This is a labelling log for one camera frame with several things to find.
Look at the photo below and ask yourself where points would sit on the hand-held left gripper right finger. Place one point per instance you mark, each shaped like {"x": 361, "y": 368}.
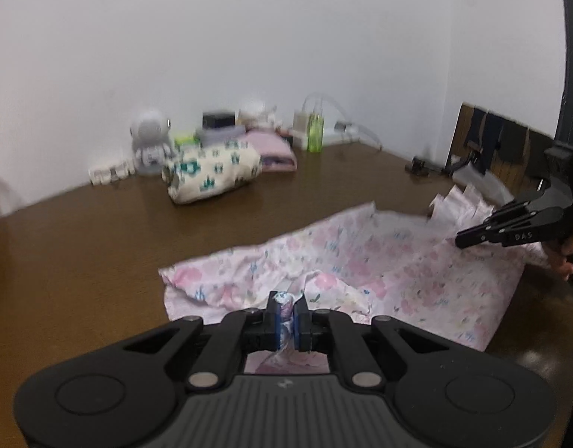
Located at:
{"x": 299, "y": 326}

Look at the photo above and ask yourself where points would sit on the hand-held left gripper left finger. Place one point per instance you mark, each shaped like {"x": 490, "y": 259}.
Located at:
{"x": 278, "y": 326}

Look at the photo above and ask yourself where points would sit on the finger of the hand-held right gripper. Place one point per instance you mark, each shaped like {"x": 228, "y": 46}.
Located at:
{"x": 515, "y": 209}
{"x": 510, "y": 233}

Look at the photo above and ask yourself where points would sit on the pink floral garment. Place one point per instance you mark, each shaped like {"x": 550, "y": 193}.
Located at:
{"x": 361, "y": 261}

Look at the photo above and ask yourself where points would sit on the stack of folded clothes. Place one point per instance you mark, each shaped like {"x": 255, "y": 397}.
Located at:
{"x": 267, "y": 149}

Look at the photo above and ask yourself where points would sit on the person's right hand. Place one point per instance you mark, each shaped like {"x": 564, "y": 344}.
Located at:
{"x": 571, "y": 242}

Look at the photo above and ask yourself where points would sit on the wooden chair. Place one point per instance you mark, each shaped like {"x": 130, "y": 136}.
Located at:
{"x": 461, "y": 130}

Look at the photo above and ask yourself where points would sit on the cream floral fabric pouch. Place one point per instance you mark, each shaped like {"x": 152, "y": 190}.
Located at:
{"x": 211, "y": 172}

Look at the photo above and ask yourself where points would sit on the green spray bottle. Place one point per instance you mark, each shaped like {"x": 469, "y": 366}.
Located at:
{"x": 315, "y": 130}

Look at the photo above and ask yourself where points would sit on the white charger box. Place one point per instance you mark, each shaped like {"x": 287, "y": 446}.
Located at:
{"x": 299, "y": 126}

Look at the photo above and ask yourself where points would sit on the crumpled white tissue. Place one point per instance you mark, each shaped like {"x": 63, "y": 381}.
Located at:
{"x": 256, "y": 114}

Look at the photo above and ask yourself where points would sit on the black box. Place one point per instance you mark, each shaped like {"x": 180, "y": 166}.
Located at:
{"x": 218, "y": 120}

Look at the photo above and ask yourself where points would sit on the small white power strip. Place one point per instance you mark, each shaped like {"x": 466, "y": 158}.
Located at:
{"x": 111, "y": 173}

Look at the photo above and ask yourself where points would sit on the white robot toy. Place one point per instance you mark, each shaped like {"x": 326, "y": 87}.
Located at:
{"x": 148, "y": 135}

